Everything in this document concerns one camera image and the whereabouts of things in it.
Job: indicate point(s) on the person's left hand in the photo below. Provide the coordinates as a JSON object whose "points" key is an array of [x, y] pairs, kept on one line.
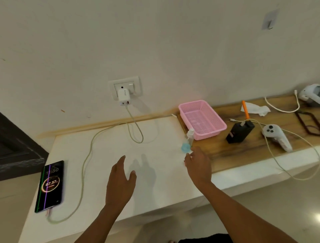
{"points": [[120, 187]]}

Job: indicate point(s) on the person's right hand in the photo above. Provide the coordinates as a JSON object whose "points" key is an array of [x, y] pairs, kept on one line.
{"points": [[200, 167]]}

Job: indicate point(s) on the clear spray bottle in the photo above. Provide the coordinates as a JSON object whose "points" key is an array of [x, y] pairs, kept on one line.
{"points": [[186, 147]]}

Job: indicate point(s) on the black smartphone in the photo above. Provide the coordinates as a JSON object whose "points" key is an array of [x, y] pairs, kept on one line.
{"points": [[50, 185]]}

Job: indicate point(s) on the white charger adapter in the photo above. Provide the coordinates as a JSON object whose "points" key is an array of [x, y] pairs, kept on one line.
{"points": [[123, 96]]}

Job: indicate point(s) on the person's right forearm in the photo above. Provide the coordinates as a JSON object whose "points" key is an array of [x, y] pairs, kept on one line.
{"points": [[240, 215]]}

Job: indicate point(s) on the brown wooden board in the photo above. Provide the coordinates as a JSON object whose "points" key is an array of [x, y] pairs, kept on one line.
{"points": [[237, 155]]}

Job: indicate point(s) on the pink plastic basket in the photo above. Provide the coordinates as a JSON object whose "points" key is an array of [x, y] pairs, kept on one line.
{"points": [[200, 117]]}

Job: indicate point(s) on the black power bank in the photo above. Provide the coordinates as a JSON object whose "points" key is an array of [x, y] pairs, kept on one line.
{"points": [[238, 134]]}

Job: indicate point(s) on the black shorts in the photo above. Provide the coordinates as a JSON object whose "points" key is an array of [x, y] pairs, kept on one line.
{"points": [[207, 239]]}

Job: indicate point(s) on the orange pen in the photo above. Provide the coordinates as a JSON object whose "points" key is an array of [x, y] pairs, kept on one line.
{"points": [[245, 110]]}

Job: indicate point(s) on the white crumpled tissue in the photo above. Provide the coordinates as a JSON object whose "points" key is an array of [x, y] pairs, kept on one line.
{"points": [[257, 109]]}

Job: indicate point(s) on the white game controller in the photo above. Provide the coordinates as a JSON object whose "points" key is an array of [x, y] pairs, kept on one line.
{"points": [[275, 134]]}

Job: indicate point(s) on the black carved door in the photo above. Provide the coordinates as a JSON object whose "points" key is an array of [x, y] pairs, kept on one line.
{"points": [[15, 155]]}

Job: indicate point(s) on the white vr headset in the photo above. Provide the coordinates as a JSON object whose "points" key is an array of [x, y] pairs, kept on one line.
{"points": [[310, 95]]}

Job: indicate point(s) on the white wall socket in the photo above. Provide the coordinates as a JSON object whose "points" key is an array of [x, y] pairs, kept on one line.
{"points": [[111, 85]]}

